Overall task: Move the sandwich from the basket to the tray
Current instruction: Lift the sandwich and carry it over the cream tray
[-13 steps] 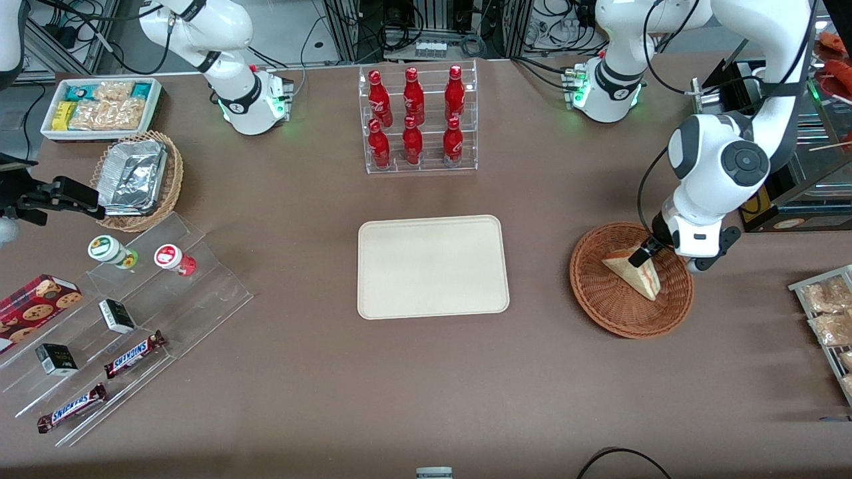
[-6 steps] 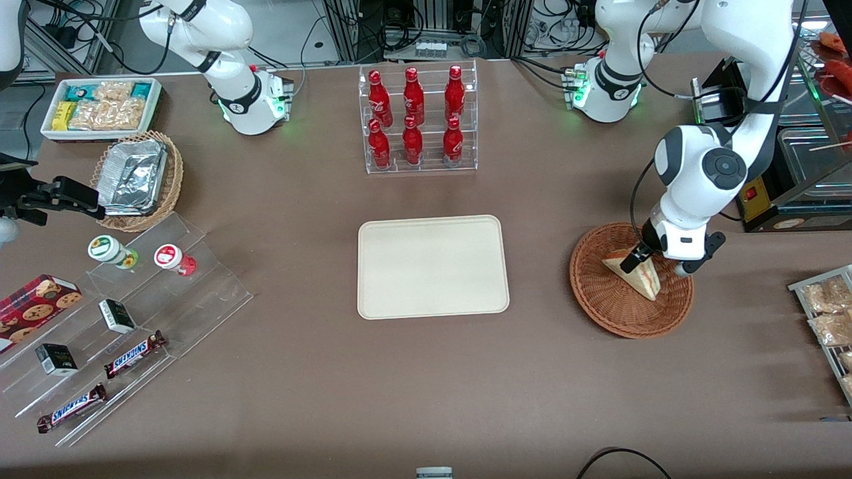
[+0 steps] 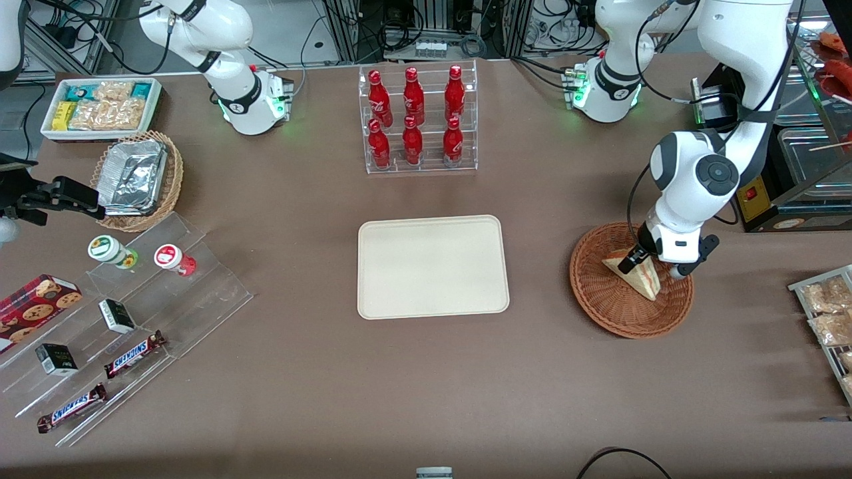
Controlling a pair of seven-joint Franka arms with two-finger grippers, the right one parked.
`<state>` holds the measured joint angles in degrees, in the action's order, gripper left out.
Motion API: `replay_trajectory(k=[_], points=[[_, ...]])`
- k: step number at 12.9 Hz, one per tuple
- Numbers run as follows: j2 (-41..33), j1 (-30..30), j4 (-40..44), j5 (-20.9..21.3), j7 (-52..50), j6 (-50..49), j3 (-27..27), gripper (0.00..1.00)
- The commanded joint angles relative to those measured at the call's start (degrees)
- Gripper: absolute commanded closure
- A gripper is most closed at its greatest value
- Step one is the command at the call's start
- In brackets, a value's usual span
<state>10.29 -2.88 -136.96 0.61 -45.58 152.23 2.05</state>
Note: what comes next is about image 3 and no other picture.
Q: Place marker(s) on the brown wicker basket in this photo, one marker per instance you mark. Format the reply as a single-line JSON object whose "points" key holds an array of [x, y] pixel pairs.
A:
{"points": [[599, 299]]}

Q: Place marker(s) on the white power strip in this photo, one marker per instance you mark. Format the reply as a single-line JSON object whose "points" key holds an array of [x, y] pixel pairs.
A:
{"points": [[430, 48]]}

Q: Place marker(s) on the small grey device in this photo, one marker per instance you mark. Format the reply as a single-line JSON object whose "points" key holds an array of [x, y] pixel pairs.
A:
{"points": [[434, 474]]}

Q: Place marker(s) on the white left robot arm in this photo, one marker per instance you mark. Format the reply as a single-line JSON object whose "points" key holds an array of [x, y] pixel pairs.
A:
{"points": [[692, 173]]}

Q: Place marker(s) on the red lid cup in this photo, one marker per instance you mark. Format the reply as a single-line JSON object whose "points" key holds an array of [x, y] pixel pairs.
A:
{"points": [[170, 257]]}

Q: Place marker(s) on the clear cracker bag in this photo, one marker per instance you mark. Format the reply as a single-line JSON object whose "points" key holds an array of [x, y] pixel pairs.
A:
{"points": [[90, 116], [128, 114], [114, 90]]}

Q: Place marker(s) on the beige plastic tray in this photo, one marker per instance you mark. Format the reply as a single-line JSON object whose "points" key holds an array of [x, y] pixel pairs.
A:
{"points": [[432, 266]]}

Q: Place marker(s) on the clear fried snack bag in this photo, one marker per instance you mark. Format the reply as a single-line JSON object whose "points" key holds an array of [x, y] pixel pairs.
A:
{"points": [[832, 329], [847, 360], [849, 386], [825, 296]]}

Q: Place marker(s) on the red sausages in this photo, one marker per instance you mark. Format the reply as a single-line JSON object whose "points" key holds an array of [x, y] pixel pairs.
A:
{"points": [[840, 70]]}

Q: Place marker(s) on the clear acrylic bottle rack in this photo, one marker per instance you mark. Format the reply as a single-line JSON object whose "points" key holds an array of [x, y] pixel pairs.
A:
{"points": [[429, 169]]}

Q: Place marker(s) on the Snickers chocolate bar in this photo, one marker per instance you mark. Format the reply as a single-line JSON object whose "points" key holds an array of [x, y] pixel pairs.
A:
{"points": [[72, 408], [133, 354]]}

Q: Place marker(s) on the light wicker basket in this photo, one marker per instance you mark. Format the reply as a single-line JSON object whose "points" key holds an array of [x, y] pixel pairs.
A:
{"points": [[174, 179]]}

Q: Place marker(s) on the small black box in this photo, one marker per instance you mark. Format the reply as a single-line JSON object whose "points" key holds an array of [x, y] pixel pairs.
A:
{"points": [[116, 316], [56, 360]]}

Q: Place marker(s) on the black food warmer case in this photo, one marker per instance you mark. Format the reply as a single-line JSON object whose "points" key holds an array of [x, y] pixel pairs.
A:
{"points": [[755, 199]]}

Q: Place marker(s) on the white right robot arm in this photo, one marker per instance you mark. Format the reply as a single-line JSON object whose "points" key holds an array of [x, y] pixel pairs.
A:
{"points": [[243, 100]]}

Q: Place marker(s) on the aluminium equipment frame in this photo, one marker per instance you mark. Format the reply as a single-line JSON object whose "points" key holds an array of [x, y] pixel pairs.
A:
{"points": [[346, 30]]}

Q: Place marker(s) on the triangle sandwich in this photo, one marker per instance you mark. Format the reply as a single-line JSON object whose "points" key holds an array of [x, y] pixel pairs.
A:
{"points": [[642, 283]]}

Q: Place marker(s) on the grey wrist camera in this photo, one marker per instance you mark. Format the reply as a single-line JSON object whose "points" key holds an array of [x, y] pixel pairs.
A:
{"points": [[695, 256], [6, 229]]}

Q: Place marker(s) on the stacked aluminium foil trays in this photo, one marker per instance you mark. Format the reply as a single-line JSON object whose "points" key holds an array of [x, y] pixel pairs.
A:
{"points": [[133, 176]]}

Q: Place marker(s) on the teal snack packet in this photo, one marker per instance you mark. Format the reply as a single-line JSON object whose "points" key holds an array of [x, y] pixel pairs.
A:
{"points": [[80, 93], [141, 90]]}

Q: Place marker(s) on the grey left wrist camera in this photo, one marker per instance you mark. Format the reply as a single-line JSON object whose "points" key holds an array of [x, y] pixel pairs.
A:
{"points": [[695, 256]]}

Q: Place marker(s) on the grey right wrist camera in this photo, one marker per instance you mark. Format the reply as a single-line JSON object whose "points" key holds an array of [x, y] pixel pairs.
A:
{"points": [[6, 229]]}

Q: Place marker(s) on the white snack bin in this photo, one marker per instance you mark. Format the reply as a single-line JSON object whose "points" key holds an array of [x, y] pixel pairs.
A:
{"points": [[48, 133]]}

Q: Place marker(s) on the red cola bottle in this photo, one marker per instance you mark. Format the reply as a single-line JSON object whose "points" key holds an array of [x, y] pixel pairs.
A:
{"points": [[412, 145], [379, 100], [413, 98], [379, 148], [454, 96], [452, 145]]}

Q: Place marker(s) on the green lid cup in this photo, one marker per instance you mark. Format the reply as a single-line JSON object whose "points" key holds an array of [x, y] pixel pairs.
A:
{"points": [[106, 249]]}

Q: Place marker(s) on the steel food pan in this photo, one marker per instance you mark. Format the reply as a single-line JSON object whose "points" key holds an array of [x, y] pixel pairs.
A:
{"points": [[795, 106], [812, 159]]}

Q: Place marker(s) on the yellow snack packet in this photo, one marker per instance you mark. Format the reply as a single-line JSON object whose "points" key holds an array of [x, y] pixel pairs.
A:
{"points": [[63, 115]]}

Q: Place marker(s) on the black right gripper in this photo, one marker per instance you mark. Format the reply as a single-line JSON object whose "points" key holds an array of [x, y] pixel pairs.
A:
{"points": [[32, 200]]}

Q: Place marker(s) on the clear acrylic stepped stand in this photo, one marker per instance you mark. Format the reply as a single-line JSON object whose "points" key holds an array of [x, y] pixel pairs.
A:
{"points": [[200, 299]]}

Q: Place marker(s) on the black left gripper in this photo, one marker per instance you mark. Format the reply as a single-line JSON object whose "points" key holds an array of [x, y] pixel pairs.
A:
{"points": [[643, 240]]}

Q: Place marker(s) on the red cookie box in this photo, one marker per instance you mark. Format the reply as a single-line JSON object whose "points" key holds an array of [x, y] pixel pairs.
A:
{"points": [[33, 309]]}

